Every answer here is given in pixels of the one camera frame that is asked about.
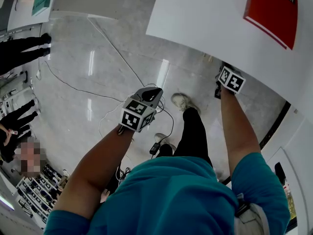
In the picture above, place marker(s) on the person's teal shirt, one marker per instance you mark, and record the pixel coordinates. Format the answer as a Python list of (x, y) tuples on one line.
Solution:
[(171, 199)]

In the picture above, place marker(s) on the person's right shoe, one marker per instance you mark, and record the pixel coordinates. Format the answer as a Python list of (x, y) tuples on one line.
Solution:
[(183, 101)]

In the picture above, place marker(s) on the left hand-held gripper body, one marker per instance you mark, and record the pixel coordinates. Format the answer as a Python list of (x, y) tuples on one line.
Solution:
[(133, 119)]

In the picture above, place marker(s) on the black power adapter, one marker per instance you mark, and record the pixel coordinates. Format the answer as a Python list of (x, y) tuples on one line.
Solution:
[(154, 148)]

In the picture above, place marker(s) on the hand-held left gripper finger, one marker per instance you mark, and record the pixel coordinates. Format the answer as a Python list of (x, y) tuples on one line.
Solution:
[(139, 93), (157, 101)]

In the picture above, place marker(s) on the person's left shoe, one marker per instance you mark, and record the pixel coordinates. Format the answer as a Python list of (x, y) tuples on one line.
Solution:
[(162, 139)]

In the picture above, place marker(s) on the plain white desk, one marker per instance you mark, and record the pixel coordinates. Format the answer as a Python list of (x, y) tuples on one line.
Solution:
[(22, 18)]

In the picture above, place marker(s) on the red book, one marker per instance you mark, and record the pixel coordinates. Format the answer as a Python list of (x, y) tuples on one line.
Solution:
[(271, 11)]

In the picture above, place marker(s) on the person's right forearm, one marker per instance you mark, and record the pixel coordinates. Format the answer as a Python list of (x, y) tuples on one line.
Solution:
[(239, 131)]

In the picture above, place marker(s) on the white table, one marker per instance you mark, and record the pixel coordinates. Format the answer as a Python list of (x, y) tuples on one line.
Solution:
[(14, 89)]

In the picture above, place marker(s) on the person's black trousers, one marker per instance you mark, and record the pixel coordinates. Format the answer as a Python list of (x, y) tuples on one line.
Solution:
[(193, 136)]

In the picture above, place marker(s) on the red white small object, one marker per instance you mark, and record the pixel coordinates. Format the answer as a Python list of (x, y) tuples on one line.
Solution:
[(13, 132)]

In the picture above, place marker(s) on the shelf of black white devices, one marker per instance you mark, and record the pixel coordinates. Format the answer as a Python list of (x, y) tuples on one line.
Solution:
[(36, 192)]

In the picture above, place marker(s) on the person's shoe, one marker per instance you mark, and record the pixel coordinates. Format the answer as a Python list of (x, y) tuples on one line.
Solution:
[(183, 101), (162, 139)]

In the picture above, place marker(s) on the white desk with hutch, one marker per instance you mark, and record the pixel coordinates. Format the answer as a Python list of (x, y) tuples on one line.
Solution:
[(200, 13)]

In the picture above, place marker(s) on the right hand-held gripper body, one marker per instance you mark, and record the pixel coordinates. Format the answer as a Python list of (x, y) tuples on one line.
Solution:
[(231, 79)]

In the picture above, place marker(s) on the person's left forearm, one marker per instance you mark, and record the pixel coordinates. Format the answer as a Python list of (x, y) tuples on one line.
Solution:
[(97, 165)]

